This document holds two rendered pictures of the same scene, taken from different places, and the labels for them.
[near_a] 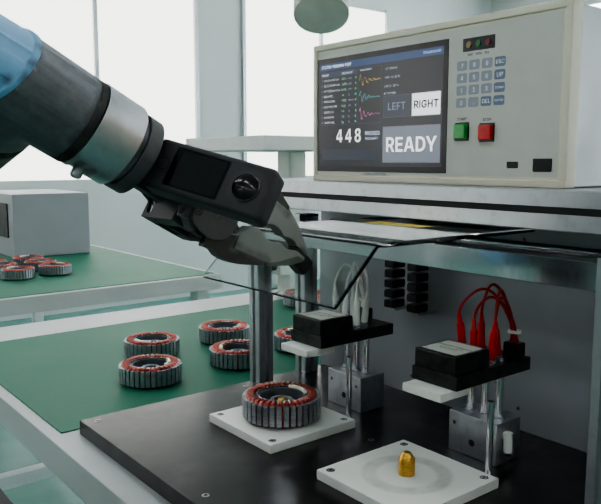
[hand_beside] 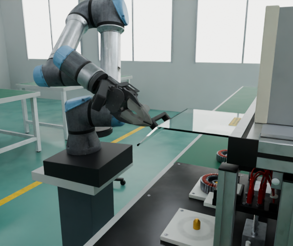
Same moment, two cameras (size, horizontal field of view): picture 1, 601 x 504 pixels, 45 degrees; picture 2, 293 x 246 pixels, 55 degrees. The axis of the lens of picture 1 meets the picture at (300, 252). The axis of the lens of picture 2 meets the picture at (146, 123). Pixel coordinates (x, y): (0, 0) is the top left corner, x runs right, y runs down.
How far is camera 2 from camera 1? 0.78 m
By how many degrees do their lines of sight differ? 64
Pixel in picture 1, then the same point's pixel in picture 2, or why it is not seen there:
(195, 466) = (166, 187)
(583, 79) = (280, 56)
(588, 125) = (286, 86)
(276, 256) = (134, 122)
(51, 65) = (68, 60)
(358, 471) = (186, 216)
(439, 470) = (208, 235)
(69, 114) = (71, 72)
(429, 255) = not seen: hidden behind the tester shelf
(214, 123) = not seen: outside the picture
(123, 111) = (84, 71)
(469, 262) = not seen: hidden behind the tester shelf
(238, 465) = (174, 194)
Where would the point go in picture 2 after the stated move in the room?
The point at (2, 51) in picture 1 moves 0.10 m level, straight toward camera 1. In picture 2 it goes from (57, 57) to (24, 58)
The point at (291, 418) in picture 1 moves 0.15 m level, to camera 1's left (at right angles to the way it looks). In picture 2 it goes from (206, 189) to (182, 172)
